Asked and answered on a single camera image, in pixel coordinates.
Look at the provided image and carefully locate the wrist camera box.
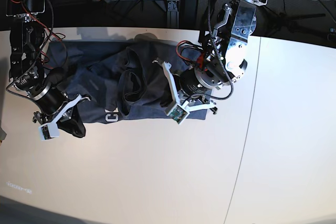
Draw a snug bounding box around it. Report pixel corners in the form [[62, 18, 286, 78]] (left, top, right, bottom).
[[165, 103, 190, 124], [38, 122, 60, 141]]

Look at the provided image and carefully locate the aluminium table leg profile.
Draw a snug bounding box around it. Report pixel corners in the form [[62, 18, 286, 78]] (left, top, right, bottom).
[[166, 0, 180, 29]]

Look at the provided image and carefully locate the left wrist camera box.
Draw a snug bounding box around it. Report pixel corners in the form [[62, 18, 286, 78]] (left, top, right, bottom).
[[165, 103, 190, 124]]

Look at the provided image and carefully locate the black power adapter brick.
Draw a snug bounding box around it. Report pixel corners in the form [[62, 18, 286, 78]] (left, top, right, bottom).
[[180, 0, 198, 29]]

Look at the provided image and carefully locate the blue grey T-shirt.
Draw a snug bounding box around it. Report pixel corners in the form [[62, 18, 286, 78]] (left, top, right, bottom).
[[46, 32, 217, 138]]

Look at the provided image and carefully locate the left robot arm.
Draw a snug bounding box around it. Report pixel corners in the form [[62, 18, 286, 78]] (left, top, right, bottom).
[[155, 0, 268, 124]]

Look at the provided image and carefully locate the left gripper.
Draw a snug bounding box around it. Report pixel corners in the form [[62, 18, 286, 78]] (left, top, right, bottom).
[[152, 60, 218, 115]]

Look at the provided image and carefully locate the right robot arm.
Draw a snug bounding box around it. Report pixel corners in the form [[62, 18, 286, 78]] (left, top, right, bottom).
[[6, 0, 90, 141]]

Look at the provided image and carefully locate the black tripod stand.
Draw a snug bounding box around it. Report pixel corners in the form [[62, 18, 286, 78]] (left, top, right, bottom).
[[259, 6, 335, 42]]

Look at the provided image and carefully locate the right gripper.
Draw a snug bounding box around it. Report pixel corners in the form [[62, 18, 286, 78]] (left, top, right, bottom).
[[31, 82, 91, 138]]

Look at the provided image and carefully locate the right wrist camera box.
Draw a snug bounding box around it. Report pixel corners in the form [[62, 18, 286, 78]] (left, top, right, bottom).
[[38, 122, 60, 141]]

